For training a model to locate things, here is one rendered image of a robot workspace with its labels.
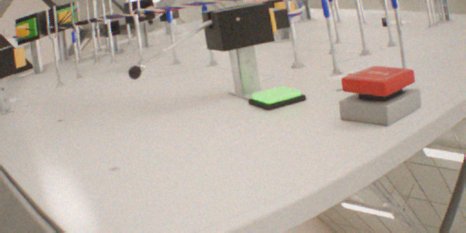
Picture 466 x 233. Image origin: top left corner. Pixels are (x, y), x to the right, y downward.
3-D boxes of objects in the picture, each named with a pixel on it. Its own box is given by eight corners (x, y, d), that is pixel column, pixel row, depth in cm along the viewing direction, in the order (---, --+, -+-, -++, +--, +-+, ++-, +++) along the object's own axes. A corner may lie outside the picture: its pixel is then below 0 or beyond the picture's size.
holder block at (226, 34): (207, 49, 61) (200, 12, 60) (256, 39, 63) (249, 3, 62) (223, 52, 57) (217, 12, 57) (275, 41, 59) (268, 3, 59)
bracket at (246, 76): (227, 94, 63) (220, 46, 62) (248, 88, 64) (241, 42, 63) (248, 100, 59) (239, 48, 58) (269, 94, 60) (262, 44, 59)
